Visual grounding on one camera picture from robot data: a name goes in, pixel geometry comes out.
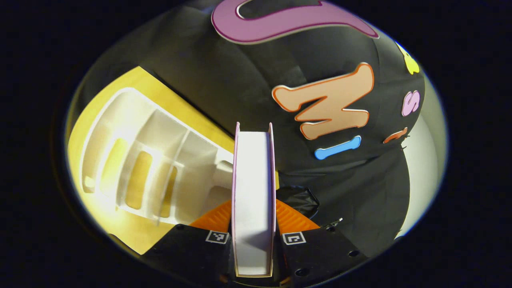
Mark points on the pink cover book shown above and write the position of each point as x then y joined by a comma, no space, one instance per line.
254,192

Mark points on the white plastic bookshelf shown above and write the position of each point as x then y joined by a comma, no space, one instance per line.
160,132

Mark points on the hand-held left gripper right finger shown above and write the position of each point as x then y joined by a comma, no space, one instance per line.
320,252

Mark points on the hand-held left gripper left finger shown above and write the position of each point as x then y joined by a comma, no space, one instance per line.
188,250

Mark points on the blue schoolbag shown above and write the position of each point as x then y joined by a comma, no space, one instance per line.
300,202

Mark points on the black backdrop cloth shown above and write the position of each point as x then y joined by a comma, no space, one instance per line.
224,80

